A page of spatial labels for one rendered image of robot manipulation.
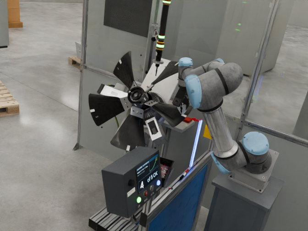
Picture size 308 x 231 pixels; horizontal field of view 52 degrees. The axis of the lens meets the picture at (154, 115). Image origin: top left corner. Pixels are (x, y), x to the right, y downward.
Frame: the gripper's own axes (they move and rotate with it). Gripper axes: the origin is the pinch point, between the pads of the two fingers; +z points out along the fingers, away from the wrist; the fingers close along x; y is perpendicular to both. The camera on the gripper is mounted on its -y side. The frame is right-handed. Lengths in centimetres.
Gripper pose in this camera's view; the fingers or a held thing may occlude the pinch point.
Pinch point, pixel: (181, 112)
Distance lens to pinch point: 191.3
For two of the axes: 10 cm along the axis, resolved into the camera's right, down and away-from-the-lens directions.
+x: -8.4, -3.3, 4.3
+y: 5.5, -5.4, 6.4
